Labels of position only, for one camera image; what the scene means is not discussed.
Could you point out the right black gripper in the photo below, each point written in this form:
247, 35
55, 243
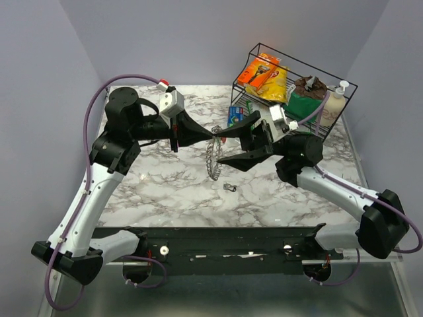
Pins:
257, 142

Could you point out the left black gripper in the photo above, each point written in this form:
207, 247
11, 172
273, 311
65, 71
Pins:
186, 131

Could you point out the small silver key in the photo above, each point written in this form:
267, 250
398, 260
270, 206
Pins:
229, 187

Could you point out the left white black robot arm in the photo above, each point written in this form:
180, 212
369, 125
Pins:
71, 250

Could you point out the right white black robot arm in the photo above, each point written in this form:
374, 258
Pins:
380, 222

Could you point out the blue green small box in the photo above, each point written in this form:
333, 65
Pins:
235, 114

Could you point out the green white snack packet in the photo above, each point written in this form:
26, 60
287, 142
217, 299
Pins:
252, 107

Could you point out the yellow chips bag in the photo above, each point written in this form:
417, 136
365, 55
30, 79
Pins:
274, 88

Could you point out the orange razor box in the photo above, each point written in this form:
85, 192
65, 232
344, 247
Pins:
258, 71

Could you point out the green brown paper bag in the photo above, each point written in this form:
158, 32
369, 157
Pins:
304, 97

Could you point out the cream pump lotion bottle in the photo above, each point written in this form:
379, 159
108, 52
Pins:
334, 104

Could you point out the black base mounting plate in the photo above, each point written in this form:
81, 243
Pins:
135, 269

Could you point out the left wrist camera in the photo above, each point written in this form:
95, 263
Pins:
171, 104

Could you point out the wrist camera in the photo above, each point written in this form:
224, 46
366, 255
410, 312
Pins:
171, 104
279, 123

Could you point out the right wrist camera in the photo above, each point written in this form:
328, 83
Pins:
279, 123

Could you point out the black wire shelf rack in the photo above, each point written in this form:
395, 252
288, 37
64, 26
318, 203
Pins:
296, 69

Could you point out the aluminium extrusion rail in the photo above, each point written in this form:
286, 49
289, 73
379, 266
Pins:
252, 249

